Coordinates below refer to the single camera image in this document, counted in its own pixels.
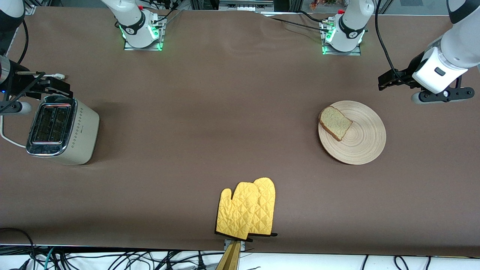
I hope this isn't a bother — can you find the round wooden plate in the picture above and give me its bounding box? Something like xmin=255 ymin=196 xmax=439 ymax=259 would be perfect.
xmin=318 ymin=100 xmax=387 ymax=165

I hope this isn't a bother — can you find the brown bread slice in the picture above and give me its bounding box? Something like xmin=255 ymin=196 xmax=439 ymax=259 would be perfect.
xmin=319 ymin=106 xmax=353 ymax=142

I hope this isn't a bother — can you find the cream and chrome toaster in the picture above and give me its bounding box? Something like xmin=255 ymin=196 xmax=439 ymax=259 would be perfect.
xmin=25 ymin=94 xmax=100 ymax=165

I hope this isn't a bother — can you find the orange background object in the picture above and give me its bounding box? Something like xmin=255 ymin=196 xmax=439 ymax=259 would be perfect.
xmin=309 ymin=0 xmax=339 ymax=10

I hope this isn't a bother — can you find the brown table cover sheet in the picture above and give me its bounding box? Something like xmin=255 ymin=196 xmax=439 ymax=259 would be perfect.
xmin=0 ymin=6 xmax=480 ymax=258

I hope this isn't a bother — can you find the yellow quilted oven mitt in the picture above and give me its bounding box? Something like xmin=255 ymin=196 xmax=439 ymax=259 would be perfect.
xmin=247 ymin=177 xmax=278 ymax=237
xmin=215 ymin=182 xmax=260 ymax=240

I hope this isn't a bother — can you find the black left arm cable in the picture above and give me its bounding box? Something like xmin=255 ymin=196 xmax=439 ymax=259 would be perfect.
xmin=375 ymin=0 xmax=404 ymax=81

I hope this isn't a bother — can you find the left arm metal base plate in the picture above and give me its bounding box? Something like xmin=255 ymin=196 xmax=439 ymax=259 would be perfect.
xmin=322 ymin=21 xmax=362 ymax=56

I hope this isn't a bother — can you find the white toaster cord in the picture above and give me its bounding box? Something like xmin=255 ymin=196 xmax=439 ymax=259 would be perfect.
xmin=0 ymin=114 xmax=27 ymax=149

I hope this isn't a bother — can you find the aluminium frame profile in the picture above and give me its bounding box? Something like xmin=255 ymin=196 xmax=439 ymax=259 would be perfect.
xmin=22 ymin=0 xmax=51 ymax=15

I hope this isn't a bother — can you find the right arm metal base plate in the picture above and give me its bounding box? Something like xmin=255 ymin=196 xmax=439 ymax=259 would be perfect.
xmin=124 ymin=17 xmax=165 ymax=51

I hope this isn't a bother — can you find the black table cable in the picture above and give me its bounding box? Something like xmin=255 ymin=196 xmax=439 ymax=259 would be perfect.
xmin=269 ymin=16 xmax=330 ymax=33
xmin=298 ymin=10 xmax=325 ymax=24

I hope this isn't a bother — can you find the black base cable bundle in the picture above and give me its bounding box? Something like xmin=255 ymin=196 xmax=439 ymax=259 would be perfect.
xmin=149 ymin=0 xmax=185 ymax=27

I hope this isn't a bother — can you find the black looped floor cable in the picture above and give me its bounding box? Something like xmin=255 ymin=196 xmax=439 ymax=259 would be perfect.
xmin=0 ymin=227 xmax=36 ymax=270

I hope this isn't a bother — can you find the grey metal frame box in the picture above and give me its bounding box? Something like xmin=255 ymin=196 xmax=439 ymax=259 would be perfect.
xmin=217 ymin=0 xmax=276 ymax=12

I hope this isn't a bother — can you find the teal floor cable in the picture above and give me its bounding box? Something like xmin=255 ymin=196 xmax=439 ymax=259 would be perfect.
xmin=42 ymin=247 xmax=56 ymax=270

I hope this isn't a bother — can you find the black floor cable tangle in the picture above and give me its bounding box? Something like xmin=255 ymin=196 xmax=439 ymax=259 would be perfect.
xmin=56 ymin=249 xmax=225 ymax=270

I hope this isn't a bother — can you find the small metal bracket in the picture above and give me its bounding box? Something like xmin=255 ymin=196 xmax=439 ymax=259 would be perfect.
xmin=224 ymin=239 xmax=246 ymax=252

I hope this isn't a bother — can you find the yellow wooden post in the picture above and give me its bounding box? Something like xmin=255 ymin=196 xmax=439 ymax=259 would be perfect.
xmin=216 ymin=241 xmax=241 ymax=270

